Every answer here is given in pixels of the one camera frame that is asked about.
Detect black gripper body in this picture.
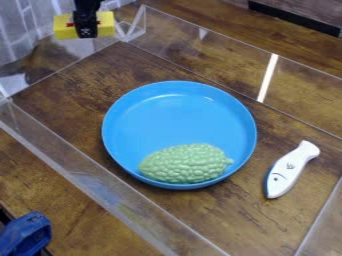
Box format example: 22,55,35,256
74,0,105,12

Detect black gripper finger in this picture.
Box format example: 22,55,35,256
73,11,98,38

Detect yellow butter brick toy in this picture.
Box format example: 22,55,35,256
54,11,116,40

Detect blue round plastic tray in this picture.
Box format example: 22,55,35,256
102,81,258,190

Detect white grid curtain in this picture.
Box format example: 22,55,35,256
0,0,122,66

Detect dark baseboard strip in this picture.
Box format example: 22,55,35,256
248,0,342,38

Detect green bitter gourd toy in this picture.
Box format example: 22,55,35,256
138,143,234,184

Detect white wooden fish toy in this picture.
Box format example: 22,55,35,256
265,140,321,199

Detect clear acrylic enclosure wall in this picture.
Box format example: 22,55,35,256
0,0,342,256

